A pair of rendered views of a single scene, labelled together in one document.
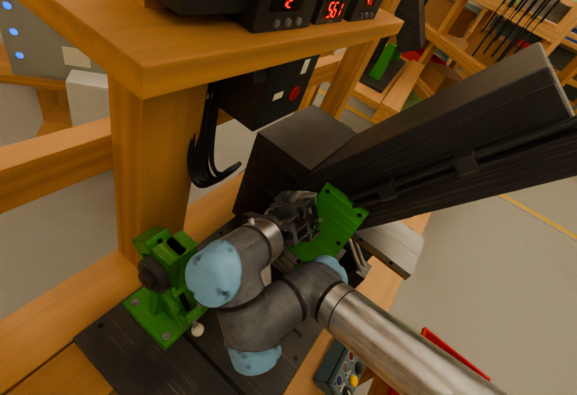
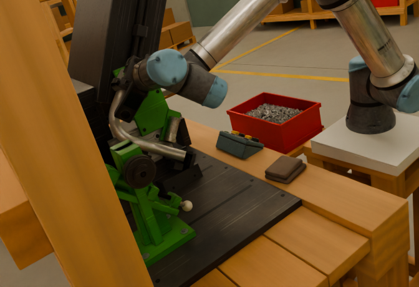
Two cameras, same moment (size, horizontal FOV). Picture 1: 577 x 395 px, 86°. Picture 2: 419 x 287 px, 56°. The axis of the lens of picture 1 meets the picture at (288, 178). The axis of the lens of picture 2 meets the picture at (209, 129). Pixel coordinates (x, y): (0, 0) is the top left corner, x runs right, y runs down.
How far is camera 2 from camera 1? 0.74 m
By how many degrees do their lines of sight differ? 44
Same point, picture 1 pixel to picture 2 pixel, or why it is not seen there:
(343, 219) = not seen: hidden behind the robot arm
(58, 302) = not seen: outside the picture
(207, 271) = (167, 55)
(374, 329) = (219, 27)
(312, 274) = not seen: hidden behind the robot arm
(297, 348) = (219, 166)
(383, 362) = (234, 26)
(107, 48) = not seen: outside the picture
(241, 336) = (205, 76)
